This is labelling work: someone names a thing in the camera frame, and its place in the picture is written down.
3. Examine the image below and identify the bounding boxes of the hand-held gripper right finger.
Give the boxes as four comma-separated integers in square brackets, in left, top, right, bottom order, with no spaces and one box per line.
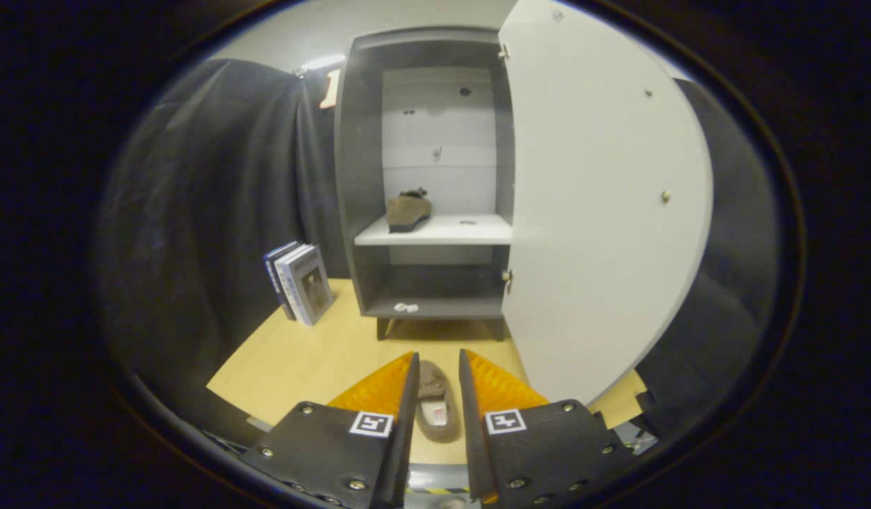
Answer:
[458,349,638,508]

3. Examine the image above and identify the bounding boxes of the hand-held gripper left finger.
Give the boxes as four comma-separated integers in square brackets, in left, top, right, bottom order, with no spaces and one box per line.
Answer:
[239,351,421,509]

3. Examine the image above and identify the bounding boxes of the brown slipper shoe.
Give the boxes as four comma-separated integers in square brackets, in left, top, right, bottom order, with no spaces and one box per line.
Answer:
[386,188,433,234]
[414,361,463,444]

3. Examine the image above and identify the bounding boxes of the white shoe cabinet door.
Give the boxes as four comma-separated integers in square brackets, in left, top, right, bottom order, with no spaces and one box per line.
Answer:
[498,0,714,407]

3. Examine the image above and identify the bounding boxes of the white cabinet shelf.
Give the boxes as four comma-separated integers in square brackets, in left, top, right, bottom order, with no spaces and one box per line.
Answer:
[354,213,513,247]

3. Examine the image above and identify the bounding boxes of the grey cover book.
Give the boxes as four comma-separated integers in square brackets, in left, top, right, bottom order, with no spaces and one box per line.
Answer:
[288,245,335,327]

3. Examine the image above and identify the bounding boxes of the dark blue book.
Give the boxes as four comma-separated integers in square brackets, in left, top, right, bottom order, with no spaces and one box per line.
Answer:
[263,240,302,320]

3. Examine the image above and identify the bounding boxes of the black backdrop cloth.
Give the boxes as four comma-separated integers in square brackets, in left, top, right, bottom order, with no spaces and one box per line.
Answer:
[100,58,779,439]

